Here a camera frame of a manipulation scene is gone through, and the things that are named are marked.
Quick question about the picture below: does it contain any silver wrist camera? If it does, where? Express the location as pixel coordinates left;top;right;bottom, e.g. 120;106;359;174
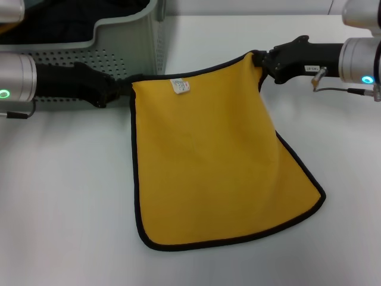
0;0;26;23
341;0;381;31

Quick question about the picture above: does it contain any grey perforated plastic storage box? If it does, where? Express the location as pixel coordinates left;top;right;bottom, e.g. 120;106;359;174
0;0;167;111

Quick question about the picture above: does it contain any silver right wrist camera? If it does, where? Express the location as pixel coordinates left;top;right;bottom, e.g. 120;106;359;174
341;0;381;31

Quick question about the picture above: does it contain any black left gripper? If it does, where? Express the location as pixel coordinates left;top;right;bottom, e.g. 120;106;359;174
35;61;135;109

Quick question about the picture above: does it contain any yellow towel with black trim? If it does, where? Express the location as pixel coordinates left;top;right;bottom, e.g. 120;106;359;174
129;49;327;251

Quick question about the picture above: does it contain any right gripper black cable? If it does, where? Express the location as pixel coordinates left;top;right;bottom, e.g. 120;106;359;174
310;66;381;102

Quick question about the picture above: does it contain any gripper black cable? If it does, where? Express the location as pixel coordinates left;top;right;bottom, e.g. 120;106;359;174
310;66;381;102
0;99;37;119

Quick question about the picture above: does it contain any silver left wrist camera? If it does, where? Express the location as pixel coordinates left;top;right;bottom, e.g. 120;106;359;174
0;0;26;23

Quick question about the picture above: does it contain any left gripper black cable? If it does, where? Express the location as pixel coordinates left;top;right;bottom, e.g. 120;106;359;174
0;99;37;119

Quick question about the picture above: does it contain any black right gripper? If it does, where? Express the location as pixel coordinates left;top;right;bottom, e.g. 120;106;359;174
252;35;345;85

